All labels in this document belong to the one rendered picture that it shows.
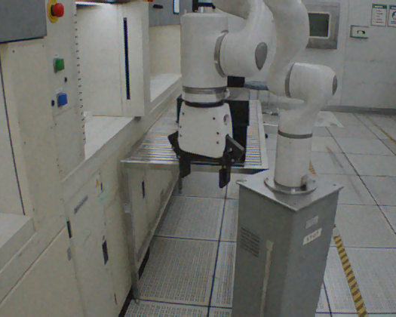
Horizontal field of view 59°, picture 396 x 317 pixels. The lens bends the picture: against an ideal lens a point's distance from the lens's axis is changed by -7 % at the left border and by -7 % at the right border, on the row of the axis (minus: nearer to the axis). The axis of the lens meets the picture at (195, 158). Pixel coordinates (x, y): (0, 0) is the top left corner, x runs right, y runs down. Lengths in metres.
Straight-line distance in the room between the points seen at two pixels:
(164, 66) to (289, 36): 2.20
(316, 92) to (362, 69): 4.89
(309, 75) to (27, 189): 0.87
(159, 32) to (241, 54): 2.60
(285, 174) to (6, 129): 0.87
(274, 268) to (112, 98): 1.06
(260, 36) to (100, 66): 1.25
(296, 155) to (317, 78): 0.26
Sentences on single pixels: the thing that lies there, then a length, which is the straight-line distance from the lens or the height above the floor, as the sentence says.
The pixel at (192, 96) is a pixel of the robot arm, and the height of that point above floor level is 1.18.
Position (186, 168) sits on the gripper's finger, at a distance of 0.78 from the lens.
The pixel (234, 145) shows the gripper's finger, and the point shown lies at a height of 1.09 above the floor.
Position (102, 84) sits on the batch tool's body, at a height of 1.02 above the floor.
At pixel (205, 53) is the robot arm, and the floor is 1.25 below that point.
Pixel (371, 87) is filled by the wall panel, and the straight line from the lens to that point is 6.16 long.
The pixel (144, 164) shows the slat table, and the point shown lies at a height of 0.75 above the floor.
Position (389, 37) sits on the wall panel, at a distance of 6.16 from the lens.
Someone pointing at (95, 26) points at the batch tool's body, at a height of 1.30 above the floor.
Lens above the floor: 1.31
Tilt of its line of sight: 21 degrees down
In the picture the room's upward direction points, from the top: straight up
